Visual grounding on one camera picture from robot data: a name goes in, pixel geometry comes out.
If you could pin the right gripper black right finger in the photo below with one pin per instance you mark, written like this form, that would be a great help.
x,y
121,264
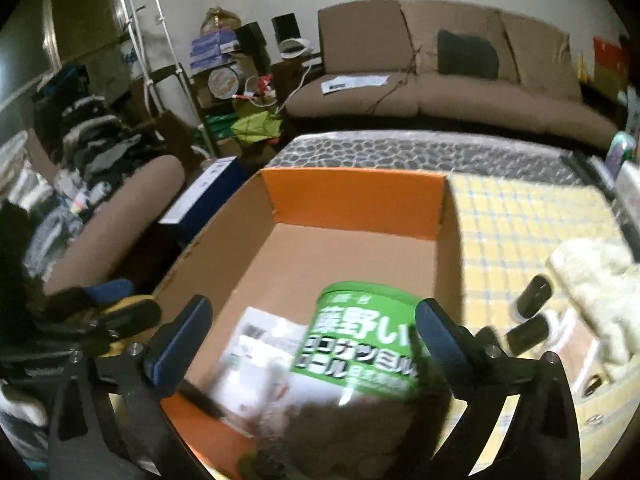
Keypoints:
x,y
542,440

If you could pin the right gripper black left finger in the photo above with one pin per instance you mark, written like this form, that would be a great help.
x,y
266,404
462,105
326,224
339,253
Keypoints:
x,y
107,421

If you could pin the black cylinder bottle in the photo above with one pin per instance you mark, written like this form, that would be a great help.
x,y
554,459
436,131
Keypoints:
x,y
535,295
543,327

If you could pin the white fluffy towel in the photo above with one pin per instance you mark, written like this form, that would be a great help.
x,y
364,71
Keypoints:
x,y
602,280

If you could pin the green label snack bag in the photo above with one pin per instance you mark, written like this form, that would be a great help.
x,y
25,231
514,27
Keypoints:
x,y
362,398

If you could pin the white paper leaflet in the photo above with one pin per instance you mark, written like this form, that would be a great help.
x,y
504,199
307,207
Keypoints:
x,y
253,368

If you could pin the brown padded armchair arm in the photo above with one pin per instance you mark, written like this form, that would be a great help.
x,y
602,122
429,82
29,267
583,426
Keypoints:
x,y
109,235

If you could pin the yellow plaid cloth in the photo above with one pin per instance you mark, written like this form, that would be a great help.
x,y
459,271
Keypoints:
x,y
508,230

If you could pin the blue white box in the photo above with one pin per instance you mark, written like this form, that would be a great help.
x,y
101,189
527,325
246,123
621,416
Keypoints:
x,y
205,196

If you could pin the orange cardboard fruit box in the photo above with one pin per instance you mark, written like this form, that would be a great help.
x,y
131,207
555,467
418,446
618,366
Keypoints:
x,y
289,233

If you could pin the purple green round container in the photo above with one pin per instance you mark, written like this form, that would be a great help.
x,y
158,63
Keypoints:
x,y
622,148

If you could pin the red cardboard box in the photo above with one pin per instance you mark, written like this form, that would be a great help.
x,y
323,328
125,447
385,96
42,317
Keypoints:
x,y
610,73

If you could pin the brown sofa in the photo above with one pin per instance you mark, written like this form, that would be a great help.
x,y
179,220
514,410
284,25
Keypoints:
x,y
537,92

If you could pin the dark green cushion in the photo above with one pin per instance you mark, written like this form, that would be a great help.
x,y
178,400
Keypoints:
x,y
466,56

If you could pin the white paper on sofa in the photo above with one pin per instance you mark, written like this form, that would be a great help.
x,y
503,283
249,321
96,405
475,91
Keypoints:
x,y
344,83

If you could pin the white metal rack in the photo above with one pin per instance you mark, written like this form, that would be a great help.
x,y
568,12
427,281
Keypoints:
x,y
166,85

